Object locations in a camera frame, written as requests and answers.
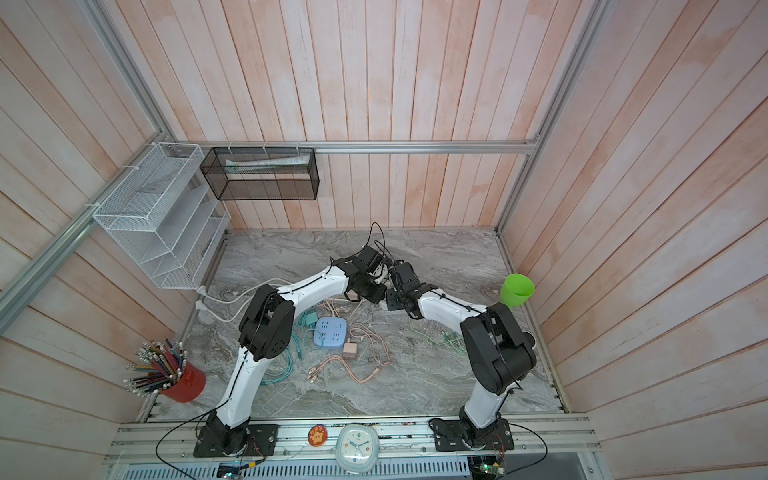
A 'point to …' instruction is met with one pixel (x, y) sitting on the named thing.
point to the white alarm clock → (357, 448)
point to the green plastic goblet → (515, 290)
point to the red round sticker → (318, 435)
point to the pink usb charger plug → (350, 350)
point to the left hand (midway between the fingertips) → (381, 300)
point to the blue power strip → (330, 333)
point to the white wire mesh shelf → (168, 217)
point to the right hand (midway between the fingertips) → (395, 295)
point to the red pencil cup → (183, 384)
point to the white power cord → (201, 306)
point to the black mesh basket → (262, 173)
